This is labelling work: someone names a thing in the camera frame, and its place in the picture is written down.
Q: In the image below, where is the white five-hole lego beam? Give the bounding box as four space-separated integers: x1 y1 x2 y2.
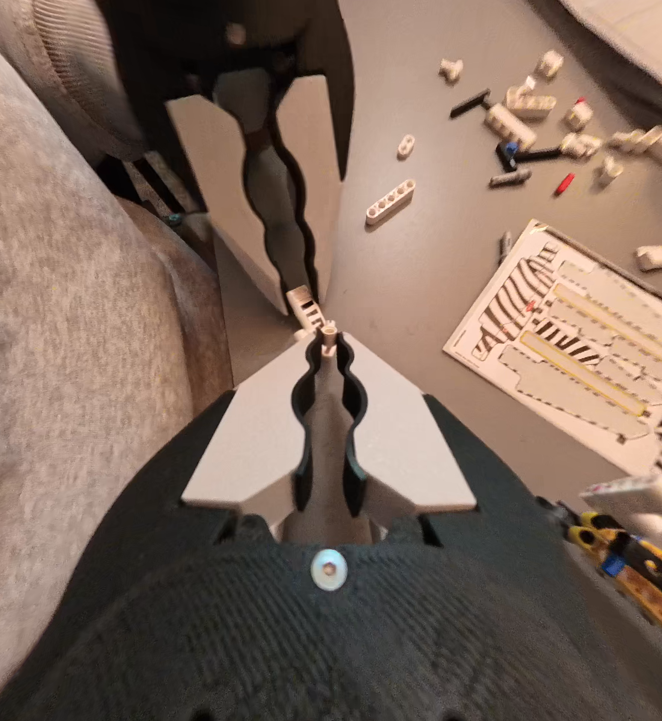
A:
365 179 416 226

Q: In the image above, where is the person's grey fleece clothing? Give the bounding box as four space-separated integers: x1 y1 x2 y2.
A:
0 0 235 716

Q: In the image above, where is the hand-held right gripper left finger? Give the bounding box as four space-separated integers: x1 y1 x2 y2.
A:
180 331 323 543

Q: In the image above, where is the lego instruction booklet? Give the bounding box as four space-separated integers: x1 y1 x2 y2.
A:
556 0 662 139

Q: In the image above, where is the lego technic aircraft model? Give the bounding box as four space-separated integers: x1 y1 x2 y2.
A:
537 473 662 657

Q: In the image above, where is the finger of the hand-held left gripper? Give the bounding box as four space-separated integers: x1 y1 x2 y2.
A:
275 73 343 309
163 94 292 316

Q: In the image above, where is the zebra print sticker sheet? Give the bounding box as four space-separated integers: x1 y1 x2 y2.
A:
443 219 662 480

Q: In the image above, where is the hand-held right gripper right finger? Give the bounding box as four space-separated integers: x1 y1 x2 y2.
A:
336 331 478 544

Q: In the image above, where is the white lego connector with pin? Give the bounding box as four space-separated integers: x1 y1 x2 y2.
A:
285 286 327 334

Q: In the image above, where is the pile of white lego pieces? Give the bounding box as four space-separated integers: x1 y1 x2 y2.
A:
438 50 662 187

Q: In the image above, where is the person's left forearm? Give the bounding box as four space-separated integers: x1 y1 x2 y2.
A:
27 0 146 164

